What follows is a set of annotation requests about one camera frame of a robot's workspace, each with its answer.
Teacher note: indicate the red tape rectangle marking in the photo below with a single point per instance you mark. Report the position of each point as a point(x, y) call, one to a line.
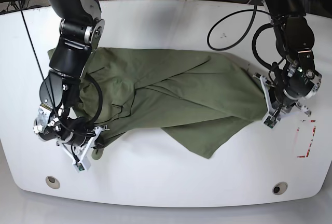
point(304, 137)

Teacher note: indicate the grey table grommet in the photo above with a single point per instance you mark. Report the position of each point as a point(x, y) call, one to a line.
point(52, 182)
point(279, 188)

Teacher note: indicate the right grey table grommet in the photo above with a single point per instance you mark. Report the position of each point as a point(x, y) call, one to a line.
point(279, 188)

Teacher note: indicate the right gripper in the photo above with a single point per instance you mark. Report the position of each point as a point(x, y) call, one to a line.
point(82, 133)

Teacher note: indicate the green T-shirt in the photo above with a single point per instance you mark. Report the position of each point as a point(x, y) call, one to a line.
point(200, 99)

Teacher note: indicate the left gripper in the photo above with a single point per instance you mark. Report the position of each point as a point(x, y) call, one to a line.
point(302, 85)

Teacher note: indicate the left grey table grommet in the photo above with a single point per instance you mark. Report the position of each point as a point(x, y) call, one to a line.
point(52, 182)

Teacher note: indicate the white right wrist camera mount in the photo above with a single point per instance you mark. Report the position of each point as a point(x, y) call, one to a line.
point(78, 154)

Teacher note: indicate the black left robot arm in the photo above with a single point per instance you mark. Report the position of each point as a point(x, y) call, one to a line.
point(294, 38)

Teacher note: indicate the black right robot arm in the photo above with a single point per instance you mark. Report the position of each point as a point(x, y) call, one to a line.
point(80, 30)

